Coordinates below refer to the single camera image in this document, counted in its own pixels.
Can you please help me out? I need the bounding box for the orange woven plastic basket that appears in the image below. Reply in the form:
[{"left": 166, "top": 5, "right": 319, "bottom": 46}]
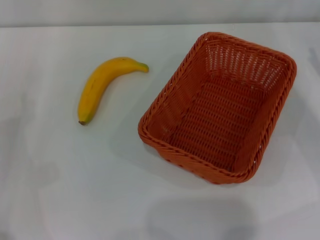
[{"left": 136, "top": 31, "right": 298, "bottom": 185}]

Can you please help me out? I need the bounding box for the yellow banana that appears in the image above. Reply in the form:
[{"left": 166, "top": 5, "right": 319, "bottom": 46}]
[{"left": 78, "top": 56, "right": 150, "bottom": 126}]

